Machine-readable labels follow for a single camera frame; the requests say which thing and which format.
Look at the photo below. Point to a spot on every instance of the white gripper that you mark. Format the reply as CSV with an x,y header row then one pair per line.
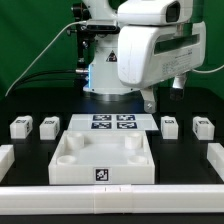
x,y
148,55

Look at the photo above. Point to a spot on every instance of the white square tabletop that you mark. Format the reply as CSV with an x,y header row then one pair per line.
x,y
102,157

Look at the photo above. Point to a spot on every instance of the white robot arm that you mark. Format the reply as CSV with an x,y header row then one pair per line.
x,y
97,53

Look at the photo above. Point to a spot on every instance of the white right obstacle bar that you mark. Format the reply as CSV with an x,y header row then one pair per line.
x,y
215,155

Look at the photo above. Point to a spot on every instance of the white obstacle bar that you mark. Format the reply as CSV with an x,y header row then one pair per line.
x,y
215,155
6,159
111,199

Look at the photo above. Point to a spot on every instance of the white tag board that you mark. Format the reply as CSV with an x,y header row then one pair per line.
x,y
93,122

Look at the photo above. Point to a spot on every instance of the white front obstacle bar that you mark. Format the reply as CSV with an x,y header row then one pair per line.
x,y
111,199

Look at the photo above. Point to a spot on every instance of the white left obstacle bar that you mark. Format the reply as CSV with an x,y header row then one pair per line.
x,y
6,159

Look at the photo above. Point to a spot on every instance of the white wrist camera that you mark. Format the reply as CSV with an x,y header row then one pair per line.
x,y
149,12

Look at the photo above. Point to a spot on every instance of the black camera on mount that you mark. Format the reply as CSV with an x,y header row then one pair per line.
x,y
95,27

